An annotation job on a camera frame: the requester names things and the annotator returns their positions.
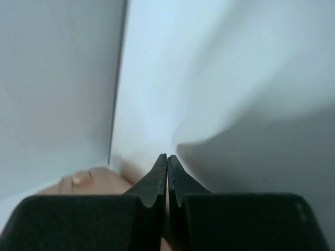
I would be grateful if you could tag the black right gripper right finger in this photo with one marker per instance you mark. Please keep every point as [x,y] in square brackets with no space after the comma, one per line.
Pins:
[202,220]

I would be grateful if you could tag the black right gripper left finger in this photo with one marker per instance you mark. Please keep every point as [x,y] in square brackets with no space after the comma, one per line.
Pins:
[133,220]

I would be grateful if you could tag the pink hard-shell suitcase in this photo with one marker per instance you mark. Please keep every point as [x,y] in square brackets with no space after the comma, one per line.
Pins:
[96,181]

